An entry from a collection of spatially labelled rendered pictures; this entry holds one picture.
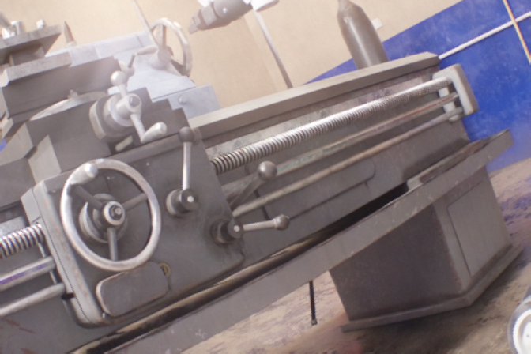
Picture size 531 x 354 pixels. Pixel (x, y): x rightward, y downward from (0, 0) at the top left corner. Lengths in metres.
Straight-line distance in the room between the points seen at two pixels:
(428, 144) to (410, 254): 0.37
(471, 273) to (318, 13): 4.15
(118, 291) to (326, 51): 5.02
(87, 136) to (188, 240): 0.29
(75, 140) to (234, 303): 0.45
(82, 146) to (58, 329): 0.38
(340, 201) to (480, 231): 0.66
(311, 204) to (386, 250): 0.57
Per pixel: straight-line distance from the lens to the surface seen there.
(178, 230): 1.33
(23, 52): 1.46
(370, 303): 2.44
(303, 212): 1.78
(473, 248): 2.29
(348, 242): 1.61
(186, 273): 1.32
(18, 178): 1.35
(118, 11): 5.88
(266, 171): 1.33
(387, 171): 2.07
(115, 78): 1.25
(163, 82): 1.77
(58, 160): 1.24
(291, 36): 6.31
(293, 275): 1.48
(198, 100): 1.77
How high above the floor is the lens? 0.63
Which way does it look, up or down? 2 degrees up
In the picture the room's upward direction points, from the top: 23 degrees counter-clockwise
